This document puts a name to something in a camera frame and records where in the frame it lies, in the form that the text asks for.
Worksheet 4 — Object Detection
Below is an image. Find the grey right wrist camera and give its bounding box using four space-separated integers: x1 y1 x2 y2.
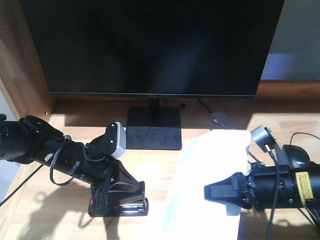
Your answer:
250 125 276 157

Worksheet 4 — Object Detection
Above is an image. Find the black monitor cable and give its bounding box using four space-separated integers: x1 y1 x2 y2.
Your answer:
197 97 260 161

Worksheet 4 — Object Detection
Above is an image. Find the wooden desk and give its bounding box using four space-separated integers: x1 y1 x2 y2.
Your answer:
0 0 320 240

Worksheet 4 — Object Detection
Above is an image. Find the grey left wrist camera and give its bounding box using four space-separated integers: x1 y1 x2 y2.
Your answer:
111 121 126 159

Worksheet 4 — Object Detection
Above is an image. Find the white paper sheet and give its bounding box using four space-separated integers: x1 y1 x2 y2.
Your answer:
160 129 251 240

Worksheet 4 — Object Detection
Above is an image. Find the black computer mouse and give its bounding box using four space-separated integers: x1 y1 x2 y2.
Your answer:
282 144 310 169

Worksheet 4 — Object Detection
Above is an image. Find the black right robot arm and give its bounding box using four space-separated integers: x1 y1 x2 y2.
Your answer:
204 162 320 212

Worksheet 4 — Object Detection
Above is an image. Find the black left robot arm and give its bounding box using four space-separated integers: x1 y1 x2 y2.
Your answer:
0 115 145 202

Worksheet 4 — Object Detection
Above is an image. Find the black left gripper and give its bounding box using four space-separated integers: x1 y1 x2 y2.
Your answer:
37 123 145 198

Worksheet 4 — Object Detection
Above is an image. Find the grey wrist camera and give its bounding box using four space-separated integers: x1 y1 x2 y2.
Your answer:
111 121 126 159
250 125 276 157

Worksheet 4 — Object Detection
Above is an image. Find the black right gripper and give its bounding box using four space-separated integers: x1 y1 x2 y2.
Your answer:
203 162 283 216

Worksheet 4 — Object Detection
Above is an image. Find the black monitor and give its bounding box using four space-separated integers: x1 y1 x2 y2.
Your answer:
21 0 284 150

